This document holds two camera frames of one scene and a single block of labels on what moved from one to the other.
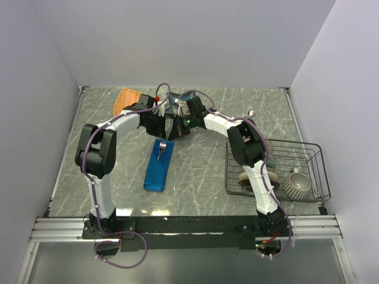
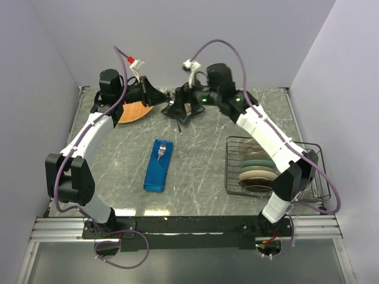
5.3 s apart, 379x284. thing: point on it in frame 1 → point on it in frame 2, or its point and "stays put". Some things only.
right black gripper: (177, 131) → (183, 95)
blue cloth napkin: (159, 165) stays put
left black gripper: (160, 131) → (149, 95)
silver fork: (163, 144) stays put
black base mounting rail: (186, 232) stays put
